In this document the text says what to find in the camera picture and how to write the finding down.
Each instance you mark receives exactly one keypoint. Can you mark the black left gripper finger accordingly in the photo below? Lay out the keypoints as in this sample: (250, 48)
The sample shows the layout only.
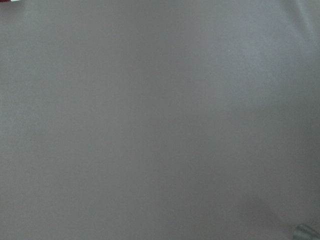
(305, 232)

